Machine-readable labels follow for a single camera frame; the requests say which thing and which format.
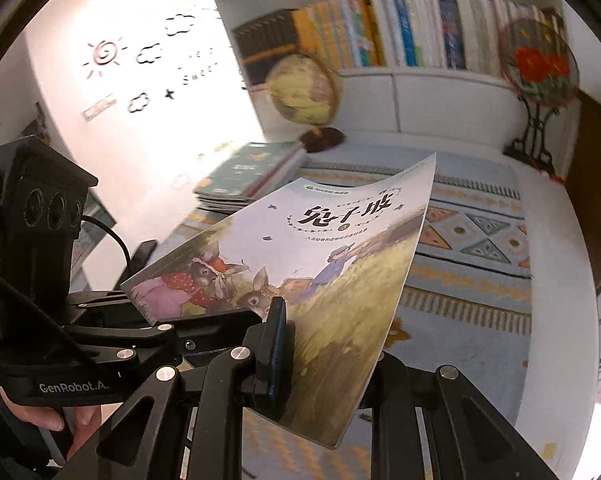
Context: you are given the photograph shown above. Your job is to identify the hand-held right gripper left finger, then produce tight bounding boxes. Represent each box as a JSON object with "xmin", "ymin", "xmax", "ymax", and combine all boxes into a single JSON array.
[{"xmin": 68, "ymin": 296, "xmax": 296, "ymax": 480}]

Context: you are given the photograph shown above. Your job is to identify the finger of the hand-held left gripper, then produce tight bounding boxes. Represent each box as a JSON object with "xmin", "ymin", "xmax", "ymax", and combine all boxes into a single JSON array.
[
  {"xmin": 128, "ymin": 240, "xmax": 160, "ymax": 282},
  {"xmin": 63, "ymin": 307, "xmax": 264, "ymax": 377}
]

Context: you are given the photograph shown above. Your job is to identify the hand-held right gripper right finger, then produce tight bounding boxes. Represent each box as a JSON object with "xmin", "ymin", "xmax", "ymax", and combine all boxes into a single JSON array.
[{"xmin": 363, "ymin": 351, "xmax": 561, "ymax": 480}]

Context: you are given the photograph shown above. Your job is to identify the white rabbit picture book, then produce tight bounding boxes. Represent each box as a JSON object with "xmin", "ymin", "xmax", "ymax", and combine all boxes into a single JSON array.
[{"xmin": 120, "ymin": 152, "xmax": 437, "ymax": 450}]

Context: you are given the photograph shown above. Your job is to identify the stack of thin books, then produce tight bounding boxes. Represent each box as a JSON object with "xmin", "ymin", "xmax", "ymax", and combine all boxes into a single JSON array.
[{"xmin": 193, "ymin": 141, "xmax": 309, "ymax": 213}]

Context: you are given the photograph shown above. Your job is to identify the row of dark books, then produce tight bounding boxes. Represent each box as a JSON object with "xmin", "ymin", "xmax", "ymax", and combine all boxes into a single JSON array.
[{"xmin": 233, "ymin": 10, "xmax": 301, "ymax": 86}]

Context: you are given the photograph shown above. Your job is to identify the row of orange books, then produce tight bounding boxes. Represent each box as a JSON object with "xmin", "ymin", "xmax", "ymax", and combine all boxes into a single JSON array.
[{"xmin": 293, "ymin": 0, "xmax": 386, "ymax": 71}]

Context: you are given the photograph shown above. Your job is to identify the row of white blue books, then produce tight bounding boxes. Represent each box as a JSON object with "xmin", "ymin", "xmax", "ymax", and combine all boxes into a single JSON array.
[{"xmin": 381, "ymin": 0, "xmax": 566, "ymax": 78}]

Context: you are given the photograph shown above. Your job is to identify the person's left hand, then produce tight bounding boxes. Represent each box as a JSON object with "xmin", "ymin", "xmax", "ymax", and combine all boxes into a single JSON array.
[{"xmin": 0, "ymin": 387, "xmax": 102, "ymax": 461}]

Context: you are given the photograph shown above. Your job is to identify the blue orange patterned rug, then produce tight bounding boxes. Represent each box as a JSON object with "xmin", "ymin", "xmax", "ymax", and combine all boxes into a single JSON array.
[{"xmin": 180, "ymin": 152, "xmax": 534, "ymax": 480}]

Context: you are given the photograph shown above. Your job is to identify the beige desk globe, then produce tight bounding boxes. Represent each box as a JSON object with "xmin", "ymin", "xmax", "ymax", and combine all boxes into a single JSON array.
[{"xmin": 264, "ymin": 54, "xmax": 346, "ymax": 153}]

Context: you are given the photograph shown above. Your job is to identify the white bookshelf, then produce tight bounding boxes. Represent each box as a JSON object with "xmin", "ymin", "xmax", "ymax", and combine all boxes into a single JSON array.
[{"xmin": 198, "ymin": 0, "xmax": 581, "ymax": 161}]

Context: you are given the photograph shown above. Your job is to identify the brown wooden cabinet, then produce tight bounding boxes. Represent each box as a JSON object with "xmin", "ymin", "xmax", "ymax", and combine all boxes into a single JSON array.
[{"xmin": 563, "ymin": 87, "xmax": 601, "ymax": 296}]

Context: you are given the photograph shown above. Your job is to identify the round embroidered fan on stand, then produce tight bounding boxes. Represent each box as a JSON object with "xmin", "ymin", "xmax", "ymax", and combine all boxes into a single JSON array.
[{"xmin": 495, "ymin": 17, "xmax": 581, "ymax": 183}]

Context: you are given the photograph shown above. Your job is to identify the black wall stickers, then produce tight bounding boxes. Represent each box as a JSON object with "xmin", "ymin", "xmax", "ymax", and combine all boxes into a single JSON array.
[{"xmin": 80, "ymin": 2, "xmax": 251, "ymax": 121}]

